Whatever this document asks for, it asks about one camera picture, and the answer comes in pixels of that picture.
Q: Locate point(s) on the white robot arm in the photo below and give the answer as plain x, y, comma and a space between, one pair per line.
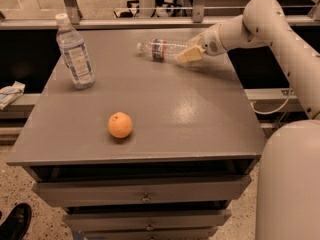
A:
288, 186

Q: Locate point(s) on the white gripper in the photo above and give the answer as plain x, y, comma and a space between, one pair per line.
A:
210, 41

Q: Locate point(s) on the orange fruit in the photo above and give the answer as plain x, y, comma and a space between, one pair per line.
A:
120, 125

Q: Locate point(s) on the upright labelled water bottle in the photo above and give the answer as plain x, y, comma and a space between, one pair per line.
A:
74, 52

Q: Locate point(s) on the top grey drawer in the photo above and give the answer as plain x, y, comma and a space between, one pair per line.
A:
142, 191

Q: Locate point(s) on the bottom grey drawer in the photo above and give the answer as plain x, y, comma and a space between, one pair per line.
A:
161, 234

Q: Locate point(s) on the grey drawer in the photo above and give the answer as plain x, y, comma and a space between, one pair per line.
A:
147, 220
142, 191
161, 234

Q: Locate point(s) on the white folded cloth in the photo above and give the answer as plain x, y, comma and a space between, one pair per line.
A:
9, 94

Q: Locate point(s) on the black leather shoe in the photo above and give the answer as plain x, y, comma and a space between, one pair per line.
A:
17, 223

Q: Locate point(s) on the clear water bottle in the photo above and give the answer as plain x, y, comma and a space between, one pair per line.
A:
162, 50

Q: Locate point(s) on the grey metal railing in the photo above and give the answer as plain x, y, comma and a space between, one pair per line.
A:
39, 14

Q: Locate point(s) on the middle grey drawer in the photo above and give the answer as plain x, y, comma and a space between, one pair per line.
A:
147, 220

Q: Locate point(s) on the grey drawer cabinet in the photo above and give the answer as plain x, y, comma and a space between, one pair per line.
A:
187, 122

